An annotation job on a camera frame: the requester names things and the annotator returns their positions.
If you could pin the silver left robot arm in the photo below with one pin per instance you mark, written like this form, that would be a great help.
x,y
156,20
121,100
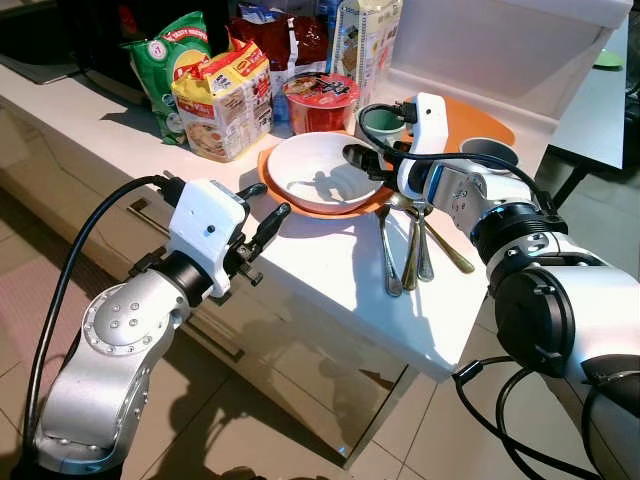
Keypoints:
x,y
110,340

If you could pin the silver spoon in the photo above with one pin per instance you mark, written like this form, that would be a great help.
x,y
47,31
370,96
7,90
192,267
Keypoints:
x,y
391,280

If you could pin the green snack bag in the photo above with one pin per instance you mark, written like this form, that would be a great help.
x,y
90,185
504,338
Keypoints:
x,y
160,60

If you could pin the gold-toned fork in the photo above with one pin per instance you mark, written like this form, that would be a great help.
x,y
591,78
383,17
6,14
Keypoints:
x,y
411,265

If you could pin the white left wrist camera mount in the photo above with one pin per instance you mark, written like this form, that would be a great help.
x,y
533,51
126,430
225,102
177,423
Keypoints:
x,y
205,225

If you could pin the green plate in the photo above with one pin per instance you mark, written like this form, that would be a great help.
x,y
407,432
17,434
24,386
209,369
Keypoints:
x,y
608,59

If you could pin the white ribbed bowl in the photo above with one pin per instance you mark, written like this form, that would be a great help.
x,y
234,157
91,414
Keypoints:
x,y
300,165

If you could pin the pale grey mug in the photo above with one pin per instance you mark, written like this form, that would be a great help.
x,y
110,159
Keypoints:
x,y
490,150

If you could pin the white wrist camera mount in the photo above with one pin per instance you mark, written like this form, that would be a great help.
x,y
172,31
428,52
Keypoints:
x,y
430,120
205,225

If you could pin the white dining table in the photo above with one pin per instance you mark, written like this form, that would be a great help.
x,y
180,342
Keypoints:
x,y
595,110

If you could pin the red cup noodle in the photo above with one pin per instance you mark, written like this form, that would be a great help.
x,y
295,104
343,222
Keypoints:
x,y
320,105

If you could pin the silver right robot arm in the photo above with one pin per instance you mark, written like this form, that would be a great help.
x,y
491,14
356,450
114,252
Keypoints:
x,y
590,300

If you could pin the yellow noodle pack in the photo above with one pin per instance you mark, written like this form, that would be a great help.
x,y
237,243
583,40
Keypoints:
x,y
225,110

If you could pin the red noodle pack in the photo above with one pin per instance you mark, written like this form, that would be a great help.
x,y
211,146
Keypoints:
x,y
290,40

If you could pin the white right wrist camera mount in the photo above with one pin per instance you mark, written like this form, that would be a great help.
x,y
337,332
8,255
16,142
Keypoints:
x,y
430,120

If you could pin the black kitchen appliance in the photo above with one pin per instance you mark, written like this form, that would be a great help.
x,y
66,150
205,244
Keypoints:
x,y
100,40

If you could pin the white raised partition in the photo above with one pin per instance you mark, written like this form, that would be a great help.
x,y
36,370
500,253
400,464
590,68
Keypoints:
x,y
480,50

